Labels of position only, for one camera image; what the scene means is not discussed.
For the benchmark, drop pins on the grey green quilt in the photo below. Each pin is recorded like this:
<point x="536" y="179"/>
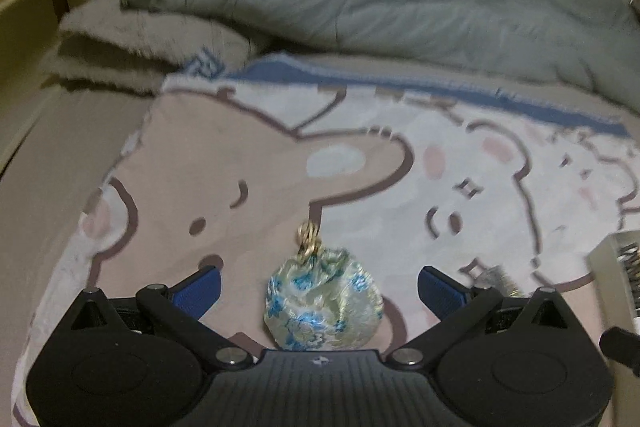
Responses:
<point x="380" y="2"/>

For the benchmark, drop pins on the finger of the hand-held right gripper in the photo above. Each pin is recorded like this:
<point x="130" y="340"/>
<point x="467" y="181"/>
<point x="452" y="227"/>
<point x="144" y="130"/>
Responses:
<point x="622" y="342"/>

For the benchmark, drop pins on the beige bed sheet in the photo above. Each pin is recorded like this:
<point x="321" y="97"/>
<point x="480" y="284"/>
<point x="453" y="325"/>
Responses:
<point x="55" y="147"/>

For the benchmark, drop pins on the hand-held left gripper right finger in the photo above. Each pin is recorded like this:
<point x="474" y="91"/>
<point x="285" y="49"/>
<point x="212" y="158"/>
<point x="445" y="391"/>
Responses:
<point x="442" y="292"/>

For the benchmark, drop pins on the bear printed blanket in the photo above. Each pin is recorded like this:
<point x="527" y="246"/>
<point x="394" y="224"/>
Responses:
<point x="240" y="147"/>

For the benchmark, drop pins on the white cardboard box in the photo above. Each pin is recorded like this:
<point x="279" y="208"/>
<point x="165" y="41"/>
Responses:
<point x="607" y="277"/>

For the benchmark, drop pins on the floral brocade pouch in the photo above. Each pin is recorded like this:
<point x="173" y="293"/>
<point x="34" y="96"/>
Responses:
<point x="322" y="302"/>

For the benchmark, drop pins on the beige fluffy pillow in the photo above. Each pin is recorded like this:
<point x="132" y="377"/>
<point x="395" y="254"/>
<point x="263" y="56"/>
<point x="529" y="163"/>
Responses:
<point x="145" y="47"/>

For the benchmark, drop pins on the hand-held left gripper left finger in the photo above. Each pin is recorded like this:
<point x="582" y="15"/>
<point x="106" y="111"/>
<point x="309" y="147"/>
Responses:
<point x="197" y="288"/>

